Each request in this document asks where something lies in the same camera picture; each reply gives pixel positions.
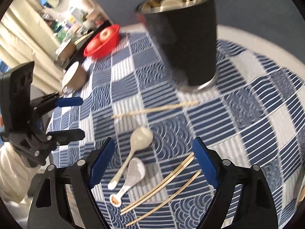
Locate wooden chopstick of pair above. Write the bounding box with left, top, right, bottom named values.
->
left=120, top=156, right=197, bottom=216
left=120, top=151, right=196, bottom=213

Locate white short ceramic spoon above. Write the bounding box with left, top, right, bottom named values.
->
left=110, top=157, right=146, bottom=208

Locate long beige ceramic spoon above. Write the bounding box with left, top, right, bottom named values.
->
left=108, top=127, right=153, bottom=190

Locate wooden chopstick apart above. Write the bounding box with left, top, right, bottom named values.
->
left=111, top=100, right=199, bottom=119

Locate beige ceramic mug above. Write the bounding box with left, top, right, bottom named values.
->
left=62, top=61, right=88, bottom=95

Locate red apple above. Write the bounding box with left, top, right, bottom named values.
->
left=86, top=38, right=102, bottom=52
left=99, top=27, right=114, bottom=44

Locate blue white patterned tablecloth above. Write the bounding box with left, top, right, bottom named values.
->
left=48, top=33, right=304, bottom=228

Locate red plastic fruit basket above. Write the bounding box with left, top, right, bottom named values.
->
left=83, top=24, right=120, bottom=59

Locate cream curtain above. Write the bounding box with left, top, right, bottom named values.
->
left=1, top=0, right=64, bottom=94

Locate cluttered dark side shelf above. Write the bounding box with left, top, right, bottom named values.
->
left=43, top=0, right=112, bottom=67

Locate black cylindrical utensil holder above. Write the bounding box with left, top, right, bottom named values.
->
left=135, top=0, right=218, bottom=93

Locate grey upholstered sofa back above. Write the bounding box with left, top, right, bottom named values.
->
left=95, top=0, right=304, bottom=61

